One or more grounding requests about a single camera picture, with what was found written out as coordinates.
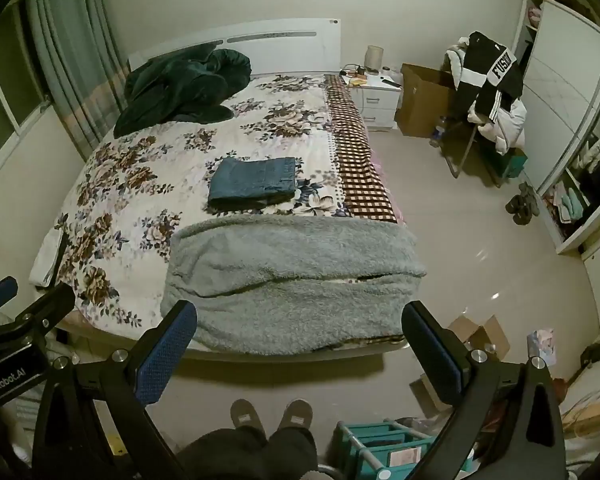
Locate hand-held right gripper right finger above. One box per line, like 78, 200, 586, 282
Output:
401, 301, 568, 480

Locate person's dark trousers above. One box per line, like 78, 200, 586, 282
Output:
177, 427, 318, 480

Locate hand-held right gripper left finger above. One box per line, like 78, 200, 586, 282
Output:
32, 300, 198, 480

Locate person's right shoe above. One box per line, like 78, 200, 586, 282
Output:
278, 399, 313, 431

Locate large cardboard box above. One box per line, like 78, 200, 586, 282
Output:
394, 63, 458, 138

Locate dark green blanket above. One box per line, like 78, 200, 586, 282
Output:
114, 42, 252, 138

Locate brown checked blanket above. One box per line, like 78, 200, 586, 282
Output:
324, 74, 398, 223

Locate folded blue jeans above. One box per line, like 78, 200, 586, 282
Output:
207, 156, 298, 211

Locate white folded cloth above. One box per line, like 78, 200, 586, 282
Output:
32, 232, 68, 288

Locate black and white jacket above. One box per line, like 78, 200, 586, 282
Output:
452, 31, 524, 123

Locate small open cardboard box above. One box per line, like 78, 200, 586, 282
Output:
447, 315, 511, 361

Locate pink sheet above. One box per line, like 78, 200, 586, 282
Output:
372, 155, 406, 223

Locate stack of folded clothes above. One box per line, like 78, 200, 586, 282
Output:
550, 185, 588, 223

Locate folding chair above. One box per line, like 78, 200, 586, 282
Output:
442, 120, 511, 186

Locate person's shoe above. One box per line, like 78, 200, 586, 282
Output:
278, 399, 313, 431
230, 399, 267, 441

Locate teal plastic rack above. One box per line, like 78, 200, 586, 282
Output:
336, 421, 476, 480

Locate white wardrobe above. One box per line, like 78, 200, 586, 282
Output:
512, 0, 600, 256

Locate teal storage box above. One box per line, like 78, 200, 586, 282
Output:
500, 147, 528, 178

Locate person's left shoe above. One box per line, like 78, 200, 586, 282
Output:
230, 399, 267, 441

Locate grey-green curtain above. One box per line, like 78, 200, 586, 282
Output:
25, 0, 131, 148

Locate cream garment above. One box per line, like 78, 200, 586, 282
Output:
445, 37, 473, 86

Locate floral bedsheet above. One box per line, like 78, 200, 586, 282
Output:
32, 74, 351, 331

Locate white puffy jacket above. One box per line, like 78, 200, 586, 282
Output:
467, 95, 527, 156

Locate grey towel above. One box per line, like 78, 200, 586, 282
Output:
160, 215, 427, 356

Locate flat cardboard piece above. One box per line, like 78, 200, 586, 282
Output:
410, 375, 453, 418

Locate white nightstand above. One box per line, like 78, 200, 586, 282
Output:
347, 74, 403, 131

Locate window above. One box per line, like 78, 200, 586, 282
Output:
0, 0, 56, 171

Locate plastic water bottle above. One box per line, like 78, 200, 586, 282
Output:
429, 116, 448, 148

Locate pastel printed box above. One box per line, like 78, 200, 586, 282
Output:
527, 329, 556, 368

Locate white headboard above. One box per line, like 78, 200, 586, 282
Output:
127, 17, 342, 81

